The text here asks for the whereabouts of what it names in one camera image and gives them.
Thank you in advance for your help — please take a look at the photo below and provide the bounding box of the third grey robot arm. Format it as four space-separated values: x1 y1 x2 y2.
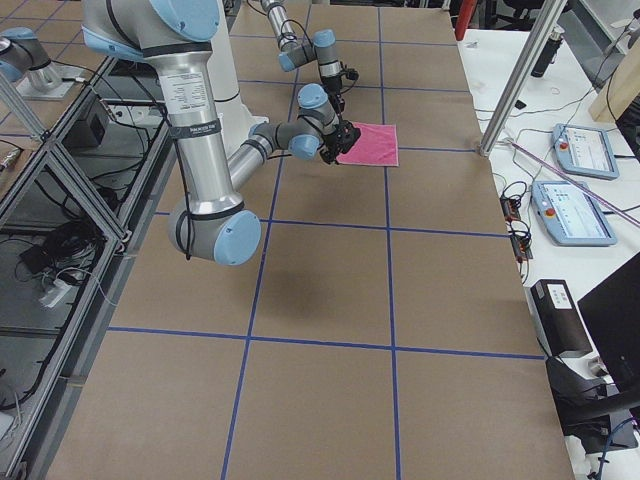
1 27 72 100

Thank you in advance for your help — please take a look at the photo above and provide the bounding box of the orange black electronics board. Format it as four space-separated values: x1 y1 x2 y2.
500 195 533 263

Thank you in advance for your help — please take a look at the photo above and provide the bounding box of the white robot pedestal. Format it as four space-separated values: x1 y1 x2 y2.
197 1 269 156

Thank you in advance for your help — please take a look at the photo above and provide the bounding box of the black box white label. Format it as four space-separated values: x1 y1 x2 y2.
529 279 593 358

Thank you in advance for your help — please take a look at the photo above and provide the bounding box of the black cylinder tool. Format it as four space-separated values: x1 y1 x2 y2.
530 25 564 78

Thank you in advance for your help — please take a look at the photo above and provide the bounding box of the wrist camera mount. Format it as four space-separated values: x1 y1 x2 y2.
337 120 361 154
340 67 359 83

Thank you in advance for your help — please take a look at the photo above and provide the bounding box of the pink towel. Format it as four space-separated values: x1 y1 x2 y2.
337 122 399 167

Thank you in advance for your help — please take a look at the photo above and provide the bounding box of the black power adapter box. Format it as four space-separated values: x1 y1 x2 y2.
63 96 109 149

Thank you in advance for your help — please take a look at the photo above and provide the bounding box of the wooden beam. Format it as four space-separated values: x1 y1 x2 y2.
589 18 639 123

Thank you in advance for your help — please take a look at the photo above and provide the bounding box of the black monitor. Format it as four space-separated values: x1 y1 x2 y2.
578 254 639 385

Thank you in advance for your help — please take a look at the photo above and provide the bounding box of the upper teach pendant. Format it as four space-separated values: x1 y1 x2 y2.
552 123 619 180

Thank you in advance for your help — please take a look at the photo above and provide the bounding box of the teach pendant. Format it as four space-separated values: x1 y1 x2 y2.
531 181 617 247
552 123 619 180

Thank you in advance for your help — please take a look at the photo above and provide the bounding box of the lower teach pendant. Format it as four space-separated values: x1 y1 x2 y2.
531 181 617 247

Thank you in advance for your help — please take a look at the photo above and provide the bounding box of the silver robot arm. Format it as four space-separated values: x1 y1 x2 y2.
260 1 359 111
82 1 360 266

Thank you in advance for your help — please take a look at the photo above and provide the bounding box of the aluminium frame post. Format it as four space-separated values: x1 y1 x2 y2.
478 0 566 157

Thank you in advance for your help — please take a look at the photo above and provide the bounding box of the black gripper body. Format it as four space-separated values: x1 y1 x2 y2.
322 74 343 99
320 131 350 163

